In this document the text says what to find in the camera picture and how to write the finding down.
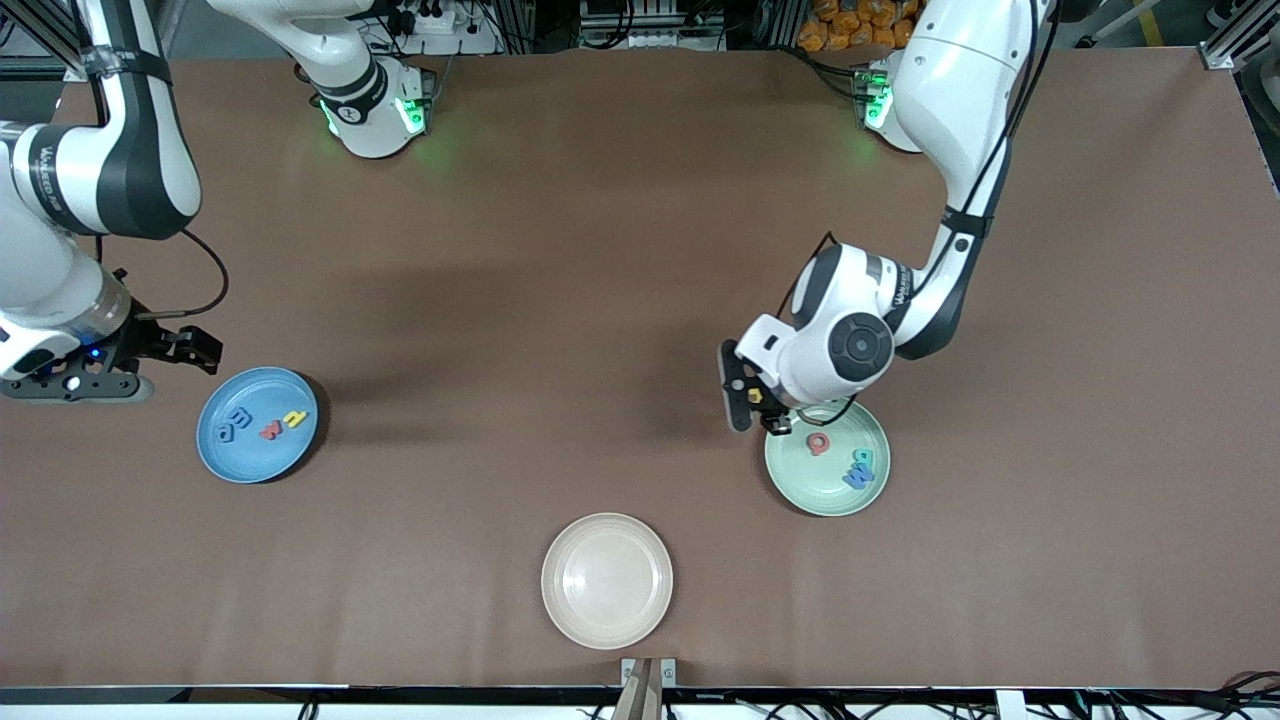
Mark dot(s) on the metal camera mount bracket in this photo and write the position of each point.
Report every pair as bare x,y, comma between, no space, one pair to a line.
648,675

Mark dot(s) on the blue capital letter M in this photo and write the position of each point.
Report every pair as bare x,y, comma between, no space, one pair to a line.
858,476

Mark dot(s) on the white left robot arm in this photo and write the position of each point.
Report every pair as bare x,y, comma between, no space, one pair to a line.
960,80

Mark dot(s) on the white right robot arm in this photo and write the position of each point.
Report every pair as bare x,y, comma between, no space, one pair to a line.
60,180

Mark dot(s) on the green plate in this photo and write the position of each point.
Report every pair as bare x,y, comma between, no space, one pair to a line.
800,480

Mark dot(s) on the yellow lowercase letter r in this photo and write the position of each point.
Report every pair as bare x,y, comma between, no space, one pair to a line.
295,419

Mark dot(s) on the blue plate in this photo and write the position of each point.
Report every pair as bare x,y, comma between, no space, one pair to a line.
257,460

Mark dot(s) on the orange snack packets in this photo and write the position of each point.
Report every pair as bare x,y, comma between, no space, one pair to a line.
850,25

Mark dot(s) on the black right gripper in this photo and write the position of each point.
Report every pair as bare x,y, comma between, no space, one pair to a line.
143,341

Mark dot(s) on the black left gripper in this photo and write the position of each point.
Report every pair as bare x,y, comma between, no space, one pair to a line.
775,417

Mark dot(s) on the red capital letter Q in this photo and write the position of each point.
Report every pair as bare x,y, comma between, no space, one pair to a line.
813,443

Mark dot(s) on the red lowercase letter w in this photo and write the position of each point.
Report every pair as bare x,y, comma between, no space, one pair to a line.
270,431

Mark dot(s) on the blue lowercase letter m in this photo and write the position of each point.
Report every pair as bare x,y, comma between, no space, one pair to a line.
241,418

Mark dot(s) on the blue lowercase letter a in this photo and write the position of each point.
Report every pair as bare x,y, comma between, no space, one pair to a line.
222,434

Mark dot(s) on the black equipment rack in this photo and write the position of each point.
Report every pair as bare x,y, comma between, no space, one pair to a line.
650,25

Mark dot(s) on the teal capital letter R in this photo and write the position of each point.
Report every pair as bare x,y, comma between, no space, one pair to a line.
866,455

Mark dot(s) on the aluminium frame post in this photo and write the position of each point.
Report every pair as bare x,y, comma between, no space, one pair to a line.
40,40
1217,55

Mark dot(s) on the white power strip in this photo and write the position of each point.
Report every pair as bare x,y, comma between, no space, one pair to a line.
455,40

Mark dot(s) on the beige plate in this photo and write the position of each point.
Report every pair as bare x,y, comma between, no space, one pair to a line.
607,580

